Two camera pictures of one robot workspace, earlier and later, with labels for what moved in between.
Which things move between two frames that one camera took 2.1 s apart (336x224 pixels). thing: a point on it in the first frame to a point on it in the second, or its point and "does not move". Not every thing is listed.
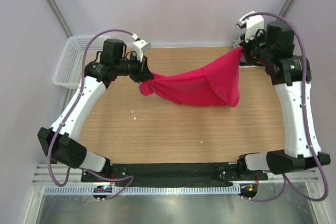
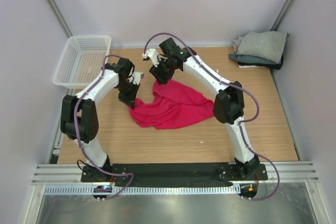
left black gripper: x=143 y=73 to x=129 y=100
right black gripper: x=261 y=36 to x=161 y=78
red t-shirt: x=216 y=84 to x=171 y=105
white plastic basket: x=68 y=73 does not move
